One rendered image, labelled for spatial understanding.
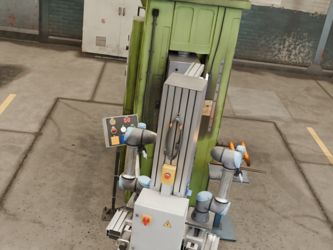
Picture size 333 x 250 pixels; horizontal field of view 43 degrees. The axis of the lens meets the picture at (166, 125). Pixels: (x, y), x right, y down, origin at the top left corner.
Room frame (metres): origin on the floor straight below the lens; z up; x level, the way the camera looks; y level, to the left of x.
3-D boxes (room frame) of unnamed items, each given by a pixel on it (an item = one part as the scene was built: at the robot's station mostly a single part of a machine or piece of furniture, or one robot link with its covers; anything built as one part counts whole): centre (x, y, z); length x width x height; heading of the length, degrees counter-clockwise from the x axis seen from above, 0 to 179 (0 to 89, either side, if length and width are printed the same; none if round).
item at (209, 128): (4.31, -0.42, 1.15); 0.44 x 0.26 x 2.30; 8
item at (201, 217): (2.84, -0.38, 0.87); 0.15 x 0.15 x 0.10
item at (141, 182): (2.93, 0.11, 0.98); 0.13 x 0.12 x 0.14; 87
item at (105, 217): (3.74, 0.45, 0.05); 0.22 x 0.22 x 0.09; 8
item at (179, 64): (4.11, -0.11, 1.57); 0.42 x 0.39 x 0.40; 8
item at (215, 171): (3.79, -0.69, 0.71); 0.40 x 0.30 x 0.02; 93
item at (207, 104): (4.07, -0.39, 1.27); 0.09 x 0.02 x 0.17; 98
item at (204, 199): (2.84, -0.39, 0.98); 0.13 x 0.12 x 0.14; 72
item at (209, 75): (4.06, -0.36, 1.83); 0.07 x 0.04 x 0.90; 98
